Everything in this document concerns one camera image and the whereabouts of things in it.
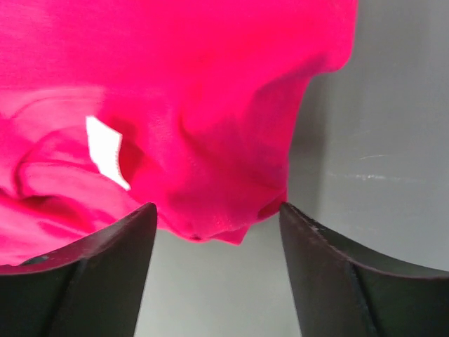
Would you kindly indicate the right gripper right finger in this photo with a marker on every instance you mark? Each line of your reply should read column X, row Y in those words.
column 342, row 288

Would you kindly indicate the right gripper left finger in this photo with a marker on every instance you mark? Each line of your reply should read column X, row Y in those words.
column 91, row 287

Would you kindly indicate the magenta t-shirt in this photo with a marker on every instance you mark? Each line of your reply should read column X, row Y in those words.
column 189, row 105

